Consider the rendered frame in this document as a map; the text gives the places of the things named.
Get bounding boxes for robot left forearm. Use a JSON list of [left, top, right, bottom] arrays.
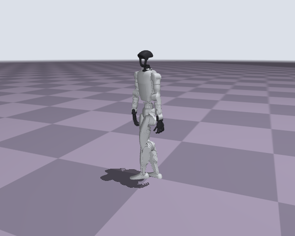
[[154, 94, 163, 120]]

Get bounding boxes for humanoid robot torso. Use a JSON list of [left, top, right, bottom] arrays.
[[137, 68, 157, 117]]

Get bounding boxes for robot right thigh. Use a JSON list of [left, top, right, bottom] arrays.
[[139, 113, 155, 150]]

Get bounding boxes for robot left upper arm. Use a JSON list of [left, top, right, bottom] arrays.
[[151, 72, 161, 101]]

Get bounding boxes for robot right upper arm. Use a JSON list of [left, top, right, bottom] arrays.
[[133, 71, 140, 96]]

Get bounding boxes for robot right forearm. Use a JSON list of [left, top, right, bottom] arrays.
[[131, 95, 139, 112]]

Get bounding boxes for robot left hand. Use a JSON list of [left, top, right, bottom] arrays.
[[153, 116, 164, 134]]

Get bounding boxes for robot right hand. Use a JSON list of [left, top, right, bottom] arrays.
[[132, 109, 139, 126]]

